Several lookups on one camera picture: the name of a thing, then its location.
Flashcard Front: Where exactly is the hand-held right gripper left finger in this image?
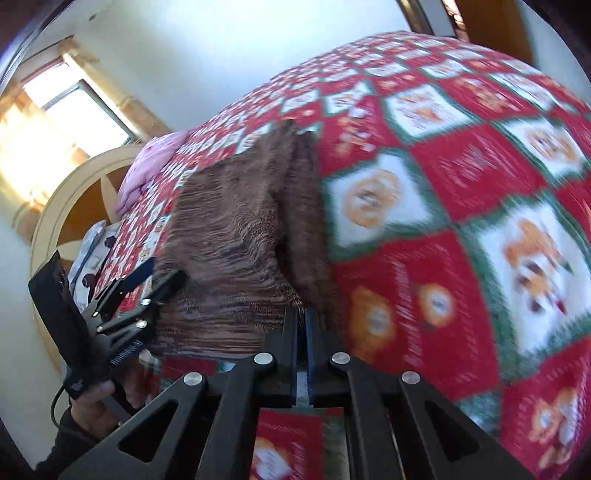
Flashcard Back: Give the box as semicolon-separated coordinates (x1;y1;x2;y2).
58;307;300;480

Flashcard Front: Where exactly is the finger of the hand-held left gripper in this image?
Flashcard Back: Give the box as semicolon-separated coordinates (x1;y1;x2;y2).
85;257;156;320
96;270;188;334

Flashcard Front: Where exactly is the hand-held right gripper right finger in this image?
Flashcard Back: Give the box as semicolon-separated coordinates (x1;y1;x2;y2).
305;307;539;480

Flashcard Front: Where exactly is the brown striped knit garment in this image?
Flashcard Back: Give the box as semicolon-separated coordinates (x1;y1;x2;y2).
150;119;342;363

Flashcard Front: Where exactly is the person's left forearm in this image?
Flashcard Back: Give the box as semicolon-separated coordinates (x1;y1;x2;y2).
34;408;116;476

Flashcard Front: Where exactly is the person's left hand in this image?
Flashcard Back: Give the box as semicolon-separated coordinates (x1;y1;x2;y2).
69;355;151;437

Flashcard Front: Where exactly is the pillow with dark circles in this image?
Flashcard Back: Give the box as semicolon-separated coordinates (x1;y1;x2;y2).
74;233;121;315

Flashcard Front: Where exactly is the grey patterned pillow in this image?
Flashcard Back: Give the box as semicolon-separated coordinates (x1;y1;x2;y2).
69;220;109;278

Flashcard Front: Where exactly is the cream and wood headboard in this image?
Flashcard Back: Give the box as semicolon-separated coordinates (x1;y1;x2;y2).
30;145;144;287

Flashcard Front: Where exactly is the pink pillow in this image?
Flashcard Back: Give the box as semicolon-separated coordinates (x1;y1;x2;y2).
115;130;190;217

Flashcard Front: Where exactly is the sunlit beige curtain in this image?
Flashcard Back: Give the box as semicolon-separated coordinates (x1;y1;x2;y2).
0;88;88;208

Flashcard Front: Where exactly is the beige patterned curtain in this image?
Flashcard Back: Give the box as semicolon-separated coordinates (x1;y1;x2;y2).
60;37;171;144

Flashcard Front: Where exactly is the window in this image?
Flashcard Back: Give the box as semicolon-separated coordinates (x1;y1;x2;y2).
23;60;139;148

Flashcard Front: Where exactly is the red printed bear blanket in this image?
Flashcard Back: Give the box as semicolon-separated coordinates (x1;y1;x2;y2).
92;30;591;480

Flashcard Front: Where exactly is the wooden door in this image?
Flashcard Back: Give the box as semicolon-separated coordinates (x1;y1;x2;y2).
397;0;536;65

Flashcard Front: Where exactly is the black cable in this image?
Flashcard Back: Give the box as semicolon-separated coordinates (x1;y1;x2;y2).
50;385;71;417

